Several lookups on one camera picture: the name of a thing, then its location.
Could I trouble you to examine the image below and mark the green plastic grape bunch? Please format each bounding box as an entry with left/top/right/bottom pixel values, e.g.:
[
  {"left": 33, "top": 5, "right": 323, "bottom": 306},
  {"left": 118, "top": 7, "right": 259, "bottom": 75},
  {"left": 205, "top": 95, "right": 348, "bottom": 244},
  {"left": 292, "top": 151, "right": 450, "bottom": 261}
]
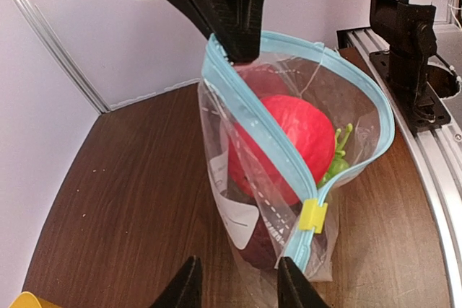
[{"left": 317, "top": 123, "right": 353, "bottom": 188}]

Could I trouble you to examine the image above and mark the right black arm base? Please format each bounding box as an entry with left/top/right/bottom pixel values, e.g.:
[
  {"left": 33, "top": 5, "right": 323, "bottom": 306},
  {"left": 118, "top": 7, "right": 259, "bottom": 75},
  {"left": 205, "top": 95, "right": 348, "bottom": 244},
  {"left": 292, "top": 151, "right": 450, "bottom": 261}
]
[{"left": 369, "top": 0, "right": 451, "bottom": 135}]

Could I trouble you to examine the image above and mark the clear zip top bag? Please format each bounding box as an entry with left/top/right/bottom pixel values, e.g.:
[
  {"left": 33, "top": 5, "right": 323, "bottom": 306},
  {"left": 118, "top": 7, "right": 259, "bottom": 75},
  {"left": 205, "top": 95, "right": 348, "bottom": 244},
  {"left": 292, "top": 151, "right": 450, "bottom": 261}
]
[{"left": 198, "top": 32, "right": 395, "bottom": 283}]

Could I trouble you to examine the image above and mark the front aluminium rail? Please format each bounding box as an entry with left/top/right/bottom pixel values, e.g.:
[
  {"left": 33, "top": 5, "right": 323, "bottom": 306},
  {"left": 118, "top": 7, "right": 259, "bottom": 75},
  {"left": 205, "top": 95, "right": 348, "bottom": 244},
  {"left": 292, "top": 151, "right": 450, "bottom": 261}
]
[{"left": 337, "top": 24, "right": 461, "bottom": 307}]

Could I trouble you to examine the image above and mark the yellow zipper slider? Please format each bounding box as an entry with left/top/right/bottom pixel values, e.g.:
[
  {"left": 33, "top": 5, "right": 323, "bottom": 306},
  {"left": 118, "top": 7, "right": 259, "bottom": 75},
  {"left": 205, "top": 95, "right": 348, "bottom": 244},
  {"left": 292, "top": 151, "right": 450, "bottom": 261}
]
[{"left": 298, "top": 198, "right": 328, "bottom": 234}]

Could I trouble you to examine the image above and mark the dark red plastic apple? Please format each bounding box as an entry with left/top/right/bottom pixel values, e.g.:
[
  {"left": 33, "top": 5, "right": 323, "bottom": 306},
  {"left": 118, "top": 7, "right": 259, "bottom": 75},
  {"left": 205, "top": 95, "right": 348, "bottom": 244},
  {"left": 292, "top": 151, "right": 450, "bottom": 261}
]
[{"left": 228, "top": 64, "right": 289, "bottom": 270}]

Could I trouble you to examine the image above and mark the right aluminium frame post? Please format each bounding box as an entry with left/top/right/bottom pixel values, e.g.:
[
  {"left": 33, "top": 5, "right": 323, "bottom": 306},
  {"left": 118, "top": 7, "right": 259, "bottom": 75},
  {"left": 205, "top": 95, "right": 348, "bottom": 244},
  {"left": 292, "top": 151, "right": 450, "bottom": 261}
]
[{"left": 13, "top": 0, "right": 110, "bottom": 114}]

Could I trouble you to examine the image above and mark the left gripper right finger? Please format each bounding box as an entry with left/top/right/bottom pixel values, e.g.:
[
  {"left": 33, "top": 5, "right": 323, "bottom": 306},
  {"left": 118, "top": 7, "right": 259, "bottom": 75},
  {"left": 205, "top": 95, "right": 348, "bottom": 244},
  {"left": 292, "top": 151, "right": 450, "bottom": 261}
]
[{"left": 277, "top": 257, "right": 329, "bottom": 308}]

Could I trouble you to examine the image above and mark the yellow plastic basket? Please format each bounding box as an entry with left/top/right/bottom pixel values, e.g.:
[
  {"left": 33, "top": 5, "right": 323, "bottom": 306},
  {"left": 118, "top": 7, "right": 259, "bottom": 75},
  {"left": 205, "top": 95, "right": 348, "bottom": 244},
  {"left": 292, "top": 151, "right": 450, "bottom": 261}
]
[{"left": 9, "top": 291, "right": 61, "bottom": 308}]

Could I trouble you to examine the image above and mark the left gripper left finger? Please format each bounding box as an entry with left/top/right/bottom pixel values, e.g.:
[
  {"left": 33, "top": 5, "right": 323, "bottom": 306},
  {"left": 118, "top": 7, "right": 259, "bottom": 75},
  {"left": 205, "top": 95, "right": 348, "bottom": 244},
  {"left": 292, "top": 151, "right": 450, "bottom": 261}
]
[{"left": 149, "top": 256, "right": 202, "bottom": 308}]

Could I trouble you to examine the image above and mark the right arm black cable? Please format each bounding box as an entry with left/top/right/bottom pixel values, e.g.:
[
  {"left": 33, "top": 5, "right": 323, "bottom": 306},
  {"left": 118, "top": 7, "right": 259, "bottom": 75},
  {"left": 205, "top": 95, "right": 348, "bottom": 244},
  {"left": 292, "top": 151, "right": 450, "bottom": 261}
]
[{"left": 432, "top": 53, "right": 462, "bottom": 87}]

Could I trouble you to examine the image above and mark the bright red plastic apple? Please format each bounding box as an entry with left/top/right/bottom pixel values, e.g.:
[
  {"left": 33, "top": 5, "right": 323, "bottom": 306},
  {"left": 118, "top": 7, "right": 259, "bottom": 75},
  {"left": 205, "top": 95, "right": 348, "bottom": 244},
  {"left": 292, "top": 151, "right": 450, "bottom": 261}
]
[{"left": 229, "top": 94, "right": 335, "bottom": 206}]

